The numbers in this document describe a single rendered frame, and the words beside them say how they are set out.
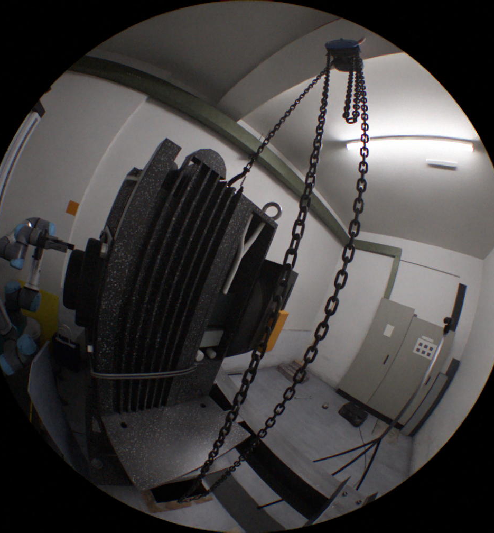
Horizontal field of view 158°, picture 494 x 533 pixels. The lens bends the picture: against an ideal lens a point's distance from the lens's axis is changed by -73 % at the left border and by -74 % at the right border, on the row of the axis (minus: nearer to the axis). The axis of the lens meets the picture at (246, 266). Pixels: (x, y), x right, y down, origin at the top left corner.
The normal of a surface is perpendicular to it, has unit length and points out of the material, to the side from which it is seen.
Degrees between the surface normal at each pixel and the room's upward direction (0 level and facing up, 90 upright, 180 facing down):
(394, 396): 90
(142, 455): 0
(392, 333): 90
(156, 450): 0
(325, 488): 0
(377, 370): 90
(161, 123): 90
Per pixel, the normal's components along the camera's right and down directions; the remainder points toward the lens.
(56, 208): 0.56, 0.23
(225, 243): 0.72, 0.29
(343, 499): 0.37, -0.93
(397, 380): -0.74, -0.29
